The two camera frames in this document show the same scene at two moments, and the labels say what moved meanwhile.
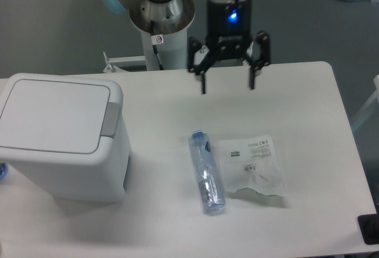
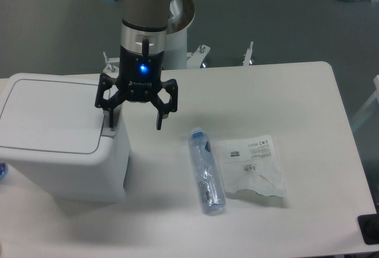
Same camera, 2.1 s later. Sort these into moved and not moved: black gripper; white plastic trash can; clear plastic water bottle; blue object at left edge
Moved: black gripper
Not moved: clear plastic water bottle; white plastic trash can; blue object at left edge
